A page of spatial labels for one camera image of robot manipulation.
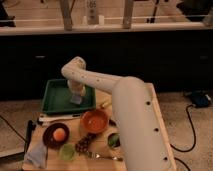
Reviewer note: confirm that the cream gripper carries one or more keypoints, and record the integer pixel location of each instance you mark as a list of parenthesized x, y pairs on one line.
[(76, 87)]

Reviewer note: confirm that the yellow handled utensil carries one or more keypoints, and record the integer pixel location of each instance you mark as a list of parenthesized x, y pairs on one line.
[(105, 104)]

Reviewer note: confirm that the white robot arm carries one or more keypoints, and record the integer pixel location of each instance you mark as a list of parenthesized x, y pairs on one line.
[(143, 137)]

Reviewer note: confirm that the dark long cabinet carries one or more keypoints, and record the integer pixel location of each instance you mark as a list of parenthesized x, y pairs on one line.
[(172, 60)]

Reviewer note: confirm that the orange bowl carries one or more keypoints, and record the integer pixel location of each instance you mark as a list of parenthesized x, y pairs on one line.
[(95, 121)]

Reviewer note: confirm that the light blue cloth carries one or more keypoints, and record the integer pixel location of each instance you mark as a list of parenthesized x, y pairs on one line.
[(37, 156)]

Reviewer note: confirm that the dark red plate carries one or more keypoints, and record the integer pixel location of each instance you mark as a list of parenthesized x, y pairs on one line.
[(48, 136)]

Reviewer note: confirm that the dark grape bunch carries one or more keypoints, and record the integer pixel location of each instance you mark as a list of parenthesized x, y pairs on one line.
[(83, 144)]

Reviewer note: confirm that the green cup with rim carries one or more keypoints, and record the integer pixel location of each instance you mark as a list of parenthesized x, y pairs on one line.
[(113, 140)]

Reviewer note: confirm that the black table clamp bar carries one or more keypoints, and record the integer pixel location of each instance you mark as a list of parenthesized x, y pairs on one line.
[(30, 128)]

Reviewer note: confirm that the orange fruit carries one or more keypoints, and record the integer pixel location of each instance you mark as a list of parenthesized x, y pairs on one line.
[(59, 135)]

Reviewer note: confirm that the metal fork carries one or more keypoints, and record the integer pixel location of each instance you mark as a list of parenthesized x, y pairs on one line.
[(98, 156)]

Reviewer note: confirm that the small green cup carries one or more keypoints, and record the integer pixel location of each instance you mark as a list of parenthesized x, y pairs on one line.
[(67, 152)]

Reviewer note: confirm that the green plastic tray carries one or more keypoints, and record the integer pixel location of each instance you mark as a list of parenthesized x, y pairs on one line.
[(57, 99)]

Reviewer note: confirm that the white board under tray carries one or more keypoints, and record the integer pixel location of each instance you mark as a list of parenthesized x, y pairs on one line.
[(47, 118)]

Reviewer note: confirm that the blue black floor device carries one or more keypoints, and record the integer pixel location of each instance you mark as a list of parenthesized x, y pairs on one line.
[(200, 99)]

